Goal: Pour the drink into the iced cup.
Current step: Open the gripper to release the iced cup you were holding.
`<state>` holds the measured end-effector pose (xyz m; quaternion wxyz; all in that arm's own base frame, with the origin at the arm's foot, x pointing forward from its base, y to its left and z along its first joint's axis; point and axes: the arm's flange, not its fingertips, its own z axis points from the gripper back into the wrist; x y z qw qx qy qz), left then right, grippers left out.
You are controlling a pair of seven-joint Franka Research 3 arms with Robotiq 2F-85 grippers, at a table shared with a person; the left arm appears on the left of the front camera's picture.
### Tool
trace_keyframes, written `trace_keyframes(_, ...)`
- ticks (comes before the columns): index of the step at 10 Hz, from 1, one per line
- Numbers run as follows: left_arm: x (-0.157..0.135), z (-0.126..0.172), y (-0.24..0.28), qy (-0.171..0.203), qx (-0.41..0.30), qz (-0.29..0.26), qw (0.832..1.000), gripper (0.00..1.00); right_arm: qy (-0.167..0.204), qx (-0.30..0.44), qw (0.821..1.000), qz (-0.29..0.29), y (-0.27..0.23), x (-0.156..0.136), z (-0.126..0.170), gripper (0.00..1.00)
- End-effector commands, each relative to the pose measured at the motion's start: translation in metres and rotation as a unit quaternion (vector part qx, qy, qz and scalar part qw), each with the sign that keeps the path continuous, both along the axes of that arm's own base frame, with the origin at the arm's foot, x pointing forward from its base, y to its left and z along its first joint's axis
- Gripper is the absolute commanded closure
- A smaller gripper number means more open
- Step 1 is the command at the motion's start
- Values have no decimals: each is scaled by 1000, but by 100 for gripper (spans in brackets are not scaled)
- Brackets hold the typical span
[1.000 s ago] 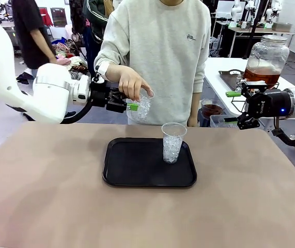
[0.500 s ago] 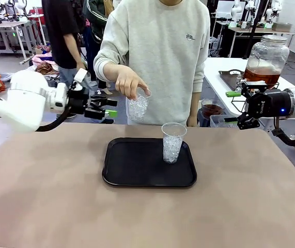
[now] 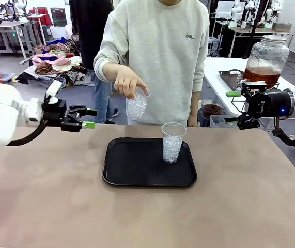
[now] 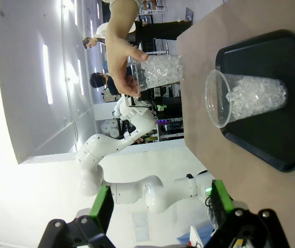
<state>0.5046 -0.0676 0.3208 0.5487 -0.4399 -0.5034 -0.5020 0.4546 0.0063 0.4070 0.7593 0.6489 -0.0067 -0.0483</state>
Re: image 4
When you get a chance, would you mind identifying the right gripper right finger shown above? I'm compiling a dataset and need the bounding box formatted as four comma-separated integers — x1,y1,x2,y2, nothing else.
210,179,290,248

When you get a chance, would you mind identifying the background person with face mask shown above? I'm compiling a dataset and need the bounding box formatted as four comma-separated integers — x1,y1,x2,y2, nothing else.
89,72,121,96

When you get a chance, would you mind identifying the person's right hand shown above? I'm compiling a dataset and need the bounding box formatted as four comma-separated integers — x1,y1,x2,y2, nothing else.
105,35,149,98

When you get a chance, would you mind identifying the person's right forearm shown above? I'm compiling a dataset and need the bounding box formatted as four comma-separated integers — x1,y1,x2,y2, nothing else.
105,0,141,39

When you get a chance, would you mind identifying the short clear plastic iced cup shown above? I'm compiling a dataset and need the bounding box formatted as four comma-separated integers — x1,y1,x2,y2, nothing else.
131,54,187,93

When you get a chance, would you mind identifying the tall clear plastic iced cup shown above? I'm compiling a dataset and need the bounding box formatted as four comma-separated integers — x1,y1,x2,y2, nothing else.
205,69,289,129

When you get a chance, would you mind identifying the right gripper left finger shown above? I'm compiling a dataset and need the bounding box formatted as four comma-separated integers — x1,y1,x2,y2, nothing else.
37,185,115,248

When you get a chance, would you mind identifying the background person in white shirt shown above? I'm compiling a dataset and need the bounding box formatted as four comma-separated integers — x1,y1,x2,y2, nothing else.
82,23,112,50

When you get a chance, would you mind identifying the ceiling light panel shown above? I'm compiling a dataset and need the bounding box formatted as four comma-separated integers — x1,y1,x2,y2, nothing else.
76,58,85,96
42,43,54,105

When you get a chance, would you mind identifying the black plastic serving tray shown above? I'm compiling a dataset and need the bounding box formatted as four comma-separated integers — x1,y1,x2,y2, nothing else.
215,29,295,173

